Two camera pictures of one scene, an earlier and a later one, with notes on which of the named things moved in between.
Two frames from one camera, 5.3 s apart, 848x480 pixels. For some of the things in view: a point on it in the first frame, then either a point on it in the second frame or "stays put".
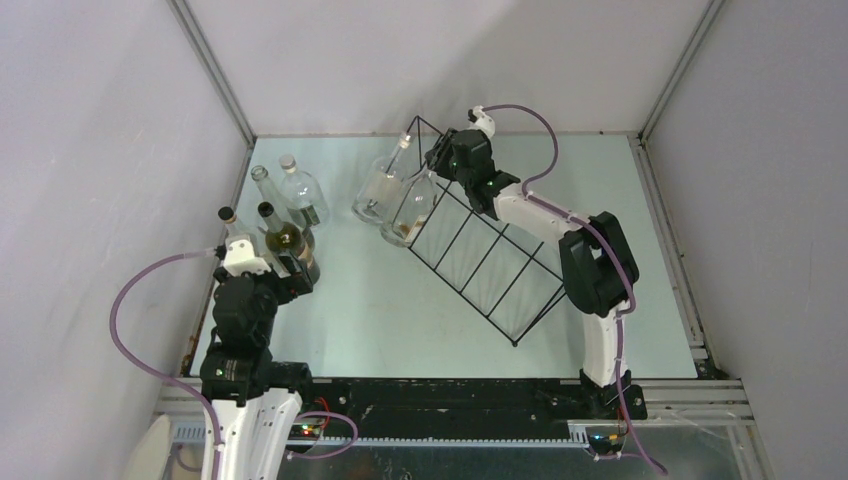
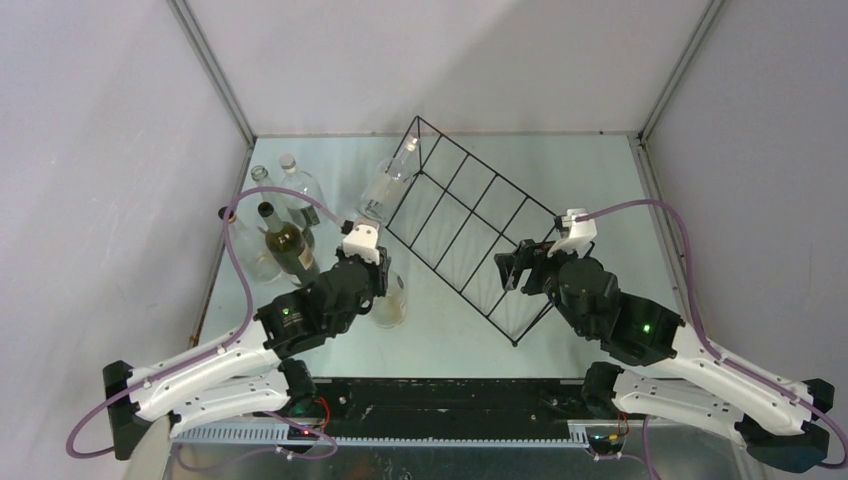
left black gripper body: x=289 y=286 -> x=377 y=282
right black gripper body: x=443 y=161 -> x=543 y=276
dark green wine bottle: x=287 y=237 stays put
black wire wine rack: x=492 y=264 stays put
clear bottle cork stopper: x=414 y=206 -> x=389 y=309
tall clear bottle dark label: x=268 y=193 stays put
